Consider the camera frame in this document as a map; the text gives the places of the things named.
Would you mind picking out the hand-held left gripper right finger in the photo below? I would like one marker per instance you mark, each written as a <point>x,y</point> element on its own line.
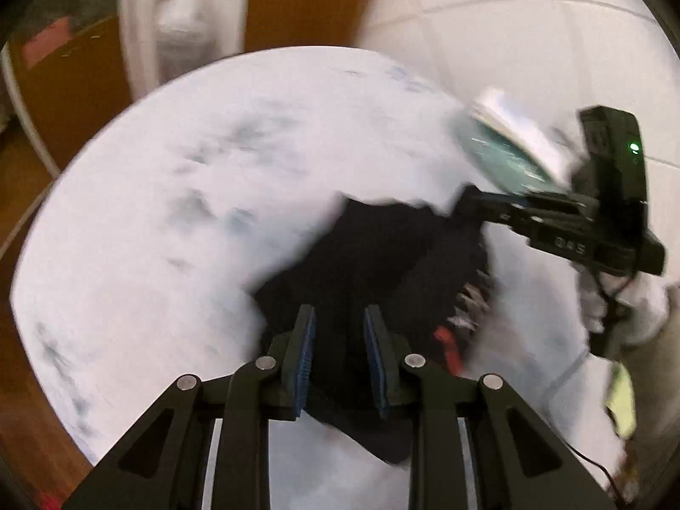
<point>374,361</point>

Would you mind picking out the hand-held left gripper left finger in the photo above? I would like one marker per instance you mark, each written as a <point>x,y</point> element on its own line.
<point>305,361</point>

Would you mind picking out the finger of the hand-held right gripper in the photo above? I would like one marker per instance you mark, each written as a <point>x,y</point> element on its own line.
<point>494,199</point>
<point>526,226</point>

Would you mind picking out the black garment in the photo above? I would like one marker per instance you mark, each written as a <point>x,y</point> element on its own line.
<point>372,255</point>

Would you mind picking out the person's right hand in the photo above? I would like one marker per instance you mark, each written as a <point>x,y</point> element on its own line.
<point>645,308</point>

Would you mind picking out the white booklets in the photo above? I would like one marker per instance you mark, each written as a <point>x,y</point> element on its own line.
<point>520,127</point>

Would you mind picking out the white padded headboard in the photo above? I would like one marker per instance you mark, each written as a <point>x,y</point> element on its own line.
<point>504,37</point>

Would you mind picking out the light green cloth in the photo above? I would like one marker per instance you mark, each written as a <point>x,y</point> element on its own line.
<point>621,398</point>

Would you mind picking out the wooden glass-door cabinet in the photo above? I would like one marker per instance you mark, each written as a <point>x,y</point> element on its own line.
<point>64,90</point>

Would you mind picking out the pink box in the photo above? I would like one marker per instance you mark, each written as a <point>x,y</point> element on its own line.
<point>48,42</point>

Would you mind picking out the wooden headboard frame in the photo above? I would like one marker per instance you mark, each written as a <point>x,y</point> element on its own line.
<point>308,0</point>

